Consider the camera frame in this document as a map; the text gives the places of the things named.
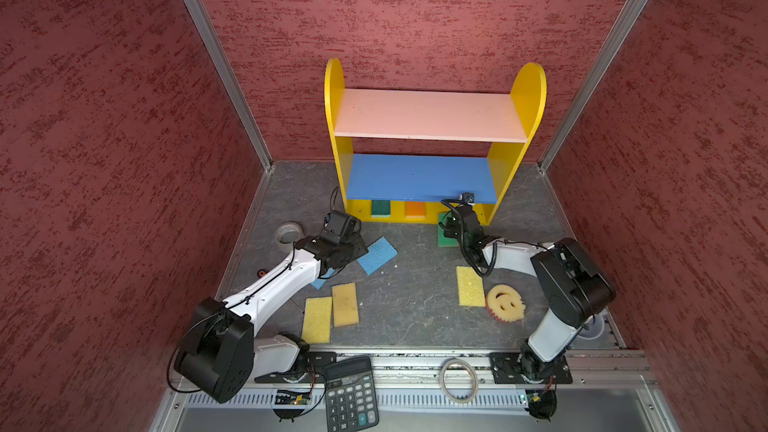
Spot bright green sponge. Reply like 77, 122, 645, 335
437, 212, 459, 248

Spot orange sponge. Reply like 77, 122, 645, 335
404, 201, 426, 219

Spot dark green scouring sponge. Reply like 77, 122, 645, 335
371, 200, 391, 217

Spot tan yellow sponge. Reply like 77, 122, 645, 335
332, 283, 359, 328

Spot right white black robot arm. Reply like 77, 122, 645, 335
439, 199, 616, 383

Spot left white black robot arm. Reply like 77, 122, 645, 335
166, 210, 368, 403

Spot yellow pink blue shelf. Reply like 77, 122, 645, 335
324, 58, 547, 225

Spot blue sponge centre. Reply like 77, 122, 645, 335
357, 237, 397, 276

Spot blue sponge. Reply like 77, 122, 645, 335
357, 237, 397, 276
311, 269, 335, 290

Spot blue sponge far left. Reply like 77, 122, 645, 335
311, 269, 335, 290

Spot clear tape roll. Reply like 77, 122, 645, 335
275, 222, 304, 247

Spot yellow smiley face sponge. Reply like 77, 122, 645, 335
486, 284, 526, 323

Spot black desk calculator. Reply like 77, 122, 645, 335
324, 355, 380, 432

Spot left small circuit board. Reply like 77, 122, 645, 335
274, 389, 313, 407

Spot small circuit board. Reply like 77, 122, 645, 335
526, 390, 557, 408
274, 389, 313, 407

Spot right small circuit board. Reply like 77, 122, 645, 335
526, 390, 557, 408

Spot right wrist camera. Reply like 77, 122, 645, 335
460, 192, 475, 204

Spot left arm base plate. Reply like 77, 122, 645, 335
250, 351, 338, 384

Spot clear tape ring front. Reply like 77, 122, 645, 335
437, 357, 480, 405

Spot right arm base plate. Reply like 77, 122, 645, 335
488, 352, 573, 386

